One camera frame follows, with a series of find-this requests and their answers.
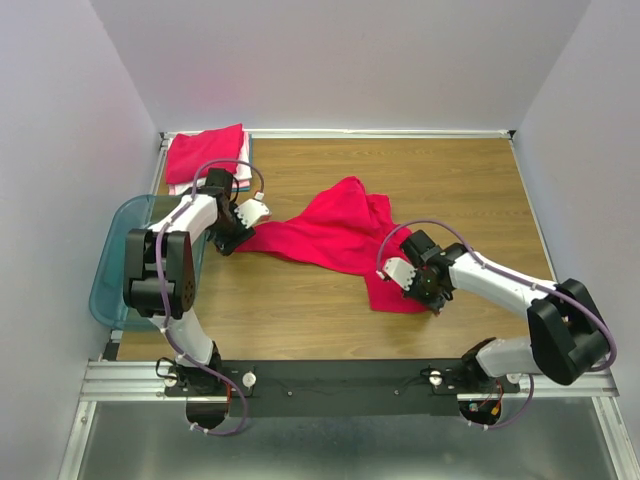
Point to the teal plastic bin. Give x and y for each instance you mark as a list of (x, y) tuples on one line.
[(110, 280)]

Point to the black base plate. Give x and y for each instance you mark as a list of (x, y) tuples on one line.
[(327, 388)]

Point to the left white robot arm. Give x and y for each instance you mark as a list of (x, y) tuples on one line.
[(192, 347)]

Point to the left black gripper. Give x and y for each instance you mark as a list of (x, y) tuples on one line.
[(226, 245)]

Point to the folded pink t-shirt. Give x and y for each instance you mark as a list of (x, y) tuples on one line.
[(179, 189)]

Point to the aluminium frame rail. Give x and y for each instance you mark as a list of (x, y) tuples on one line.
[(113, 381)]

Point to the metal lower shelf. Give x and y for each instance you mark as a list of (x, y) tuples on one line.
[(555, 439)]

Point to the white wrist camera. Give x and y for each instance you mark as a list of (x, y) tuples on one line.
[(398, 270), (251, 212)]

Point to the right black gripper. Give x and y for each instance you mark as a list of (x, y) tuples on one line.
[(434, 303)]

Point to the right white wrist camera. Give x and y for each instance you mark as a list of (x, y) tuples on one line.
[(398, 270)]

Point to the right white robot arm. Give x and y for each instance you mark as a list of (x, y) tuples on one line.
[(566, 335)]

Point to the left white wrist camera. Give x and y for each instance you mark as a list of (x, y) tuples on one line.
[(251, 212)]

